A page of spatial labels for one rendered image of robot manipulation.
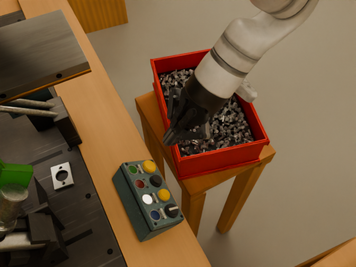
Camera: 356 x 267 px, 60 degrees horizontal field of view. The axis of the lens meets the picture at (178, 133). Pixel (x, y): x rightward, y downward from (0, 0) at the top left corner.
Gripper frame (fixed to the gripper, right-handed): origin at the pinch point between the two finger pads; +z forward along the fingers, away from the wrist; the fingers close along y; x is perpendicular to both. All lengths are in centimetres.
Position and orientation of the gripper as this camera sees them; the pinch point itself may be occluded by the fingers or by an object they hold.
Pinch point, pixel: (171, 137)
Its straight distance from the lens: 60.0
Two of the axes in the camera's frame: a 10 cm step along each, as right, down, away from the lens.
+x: 7.3, -0.3, 6.9
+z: -5.1, 6.5, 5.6
